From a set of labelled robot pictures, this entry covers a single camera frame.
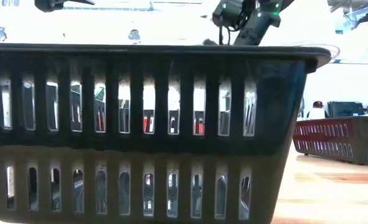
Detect person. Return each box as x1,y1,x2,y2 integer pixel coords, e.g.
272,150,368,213
306,100,328,119

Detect black slotted plastic basket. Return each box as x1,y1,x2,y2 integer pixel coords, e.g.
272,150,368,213
0,42,332,224
292,116,368,166

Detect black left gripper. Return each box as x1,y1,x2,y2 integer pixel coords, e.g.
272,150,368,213
34,0,96,13

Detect black computer monitor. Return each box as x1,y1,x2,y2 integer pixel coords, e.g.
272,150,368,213
326,101,367,118

